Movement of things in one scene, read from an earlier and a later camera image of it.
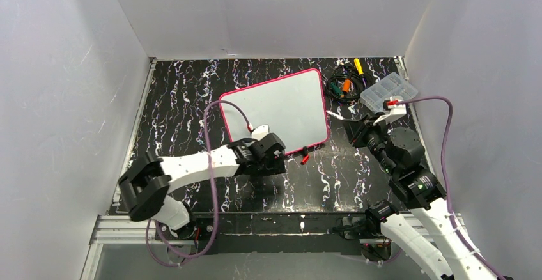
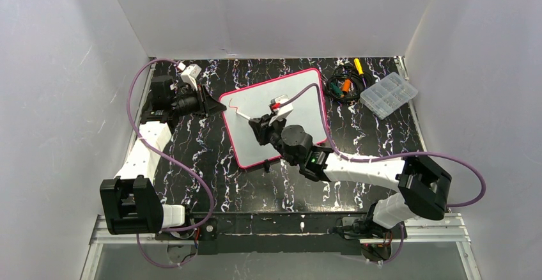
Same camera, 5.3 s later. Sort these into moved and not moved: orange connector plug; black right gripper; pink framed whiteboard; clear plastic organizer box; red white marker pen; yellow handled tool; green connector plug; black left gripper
Moved: red white marker pen; black left gripper; black right gripper
Not moved: pink framed whiteboard; yellow handled tool; green connector plug; orange connector plug; clear plastic organizer box
